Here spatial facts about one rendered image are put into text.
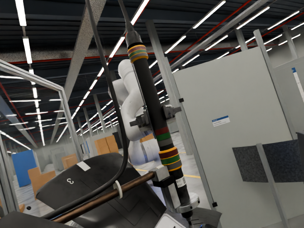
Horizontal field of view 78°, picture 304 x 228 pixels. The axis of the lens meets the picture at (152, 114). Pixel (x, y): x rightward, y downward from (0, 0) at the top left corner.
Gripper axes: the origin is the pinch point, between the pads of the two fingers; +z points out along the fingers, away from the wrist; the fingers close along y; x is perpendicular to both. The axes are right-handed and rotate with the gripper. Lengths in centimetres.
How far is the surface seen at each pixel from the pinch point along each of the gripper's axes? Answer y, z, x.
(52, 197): 24.2, 5.1, -9.5
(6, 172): 70, -44, -2
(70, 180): 21.7, 1.4, -8.1
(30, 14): 238, -469, 403
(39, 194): 26.1, 5.5, -8.3
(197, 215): -3.4, -14.2, -30.7
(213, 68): -89, -179, 43
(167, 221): 4.2, 4.4, -20.9
